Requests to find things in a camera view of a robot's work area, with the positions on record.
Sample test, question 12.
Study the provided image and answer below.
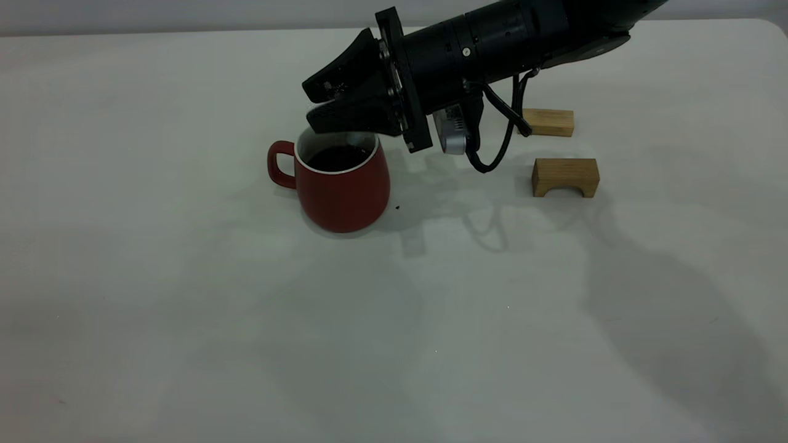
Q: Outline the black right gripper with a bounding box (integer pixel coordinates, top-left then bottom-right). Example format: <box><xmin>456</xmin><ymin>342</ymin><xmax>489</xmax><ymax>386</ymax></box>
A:
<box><xmin>301</xmin><ymin>6</ymin><xmax>470</xmax><ymax>154</ymax></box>

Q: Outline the arched wooden block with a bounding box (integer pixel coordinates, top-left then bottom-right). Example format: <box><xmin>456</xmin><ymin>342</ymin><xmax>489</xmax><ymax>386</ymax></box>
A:
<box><xmin>532</xmin><ymin>158</ymin><xmax>600</xmax><ymax>199</ymax></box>

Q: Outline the flat rectangular wooden block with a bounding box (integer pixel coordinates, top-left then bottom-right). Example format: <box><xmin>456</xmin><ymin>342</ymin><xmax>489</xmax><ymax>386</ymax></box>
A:
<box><xmin>522</xmin><ymin>108</ymin><xmax>575</xmax><ymax>137</ymax></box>

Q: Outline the red ceramic mug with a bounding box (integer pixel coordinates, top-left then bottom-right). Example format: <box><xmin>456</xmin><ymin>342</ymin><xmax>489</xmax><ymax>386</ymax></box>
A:
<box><xmin>267</xmin><ymin>126</ymin><xmax>391</xmax><ymax>234</ymax></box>

